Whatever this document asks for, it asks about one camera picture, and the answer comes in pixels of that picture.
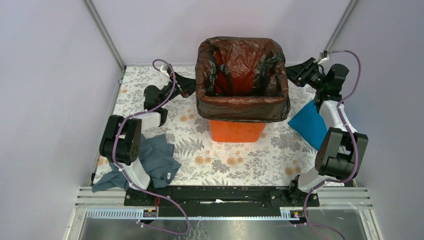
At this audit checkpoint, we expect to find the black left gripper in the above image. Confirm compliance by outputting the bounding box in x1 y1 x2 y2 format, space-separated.
158 71 203 107

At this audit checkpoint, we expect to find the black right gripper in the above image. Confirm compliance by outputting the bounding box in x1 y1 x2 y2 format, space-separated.
280 57 327 91

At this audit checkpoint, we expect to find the black plastic trash bag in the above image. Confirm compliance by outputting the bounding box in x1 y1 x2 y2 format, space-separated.
195 36 291 123

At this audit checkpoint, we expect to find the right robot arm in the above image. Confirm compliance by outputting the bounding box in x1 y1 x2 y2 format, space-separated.
286 57 369 206

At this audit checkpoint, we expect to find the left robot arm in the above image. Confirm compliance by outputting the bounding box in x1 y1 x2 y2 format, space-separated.
99 71 196 206

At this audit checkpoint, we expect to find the orange plastic trash bin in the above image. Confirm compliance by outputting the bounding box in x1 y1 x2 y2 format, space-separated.
208 120 266 143

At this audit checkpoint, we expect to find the bright blue folded cloth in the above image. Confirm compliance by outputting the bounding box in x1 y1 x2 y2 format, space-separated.
288 100 328 151

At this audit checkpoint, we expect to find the grey-blue crumpled cloth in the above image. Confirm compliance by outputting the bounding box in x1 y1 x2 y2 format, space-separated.
92 134 181 193

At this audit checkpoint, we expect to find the floral patterned table mat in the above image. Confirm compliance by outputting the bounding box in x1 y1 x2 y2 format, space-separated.
113 66 317 186

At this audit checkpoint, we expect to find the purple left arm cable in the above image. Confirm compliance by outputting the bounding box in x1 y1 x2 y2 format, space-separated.
111 58 192 236

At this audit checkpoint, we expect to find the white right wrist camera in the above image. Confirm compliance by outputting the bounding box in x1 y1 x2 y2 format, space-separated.
318 50 330 66

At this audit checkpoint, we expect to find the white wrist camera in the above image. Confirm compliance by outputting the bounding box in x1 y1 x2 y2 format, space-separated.
318 50 330 66
159 64 173 77

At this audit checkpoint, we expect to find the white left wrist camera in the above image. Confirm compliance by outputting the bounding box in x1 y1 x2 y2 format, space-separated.
159 64 173 77

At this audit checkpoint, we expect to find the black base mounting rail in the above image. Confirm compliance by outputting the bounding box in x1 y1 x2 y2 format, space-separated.
124 185 320 218

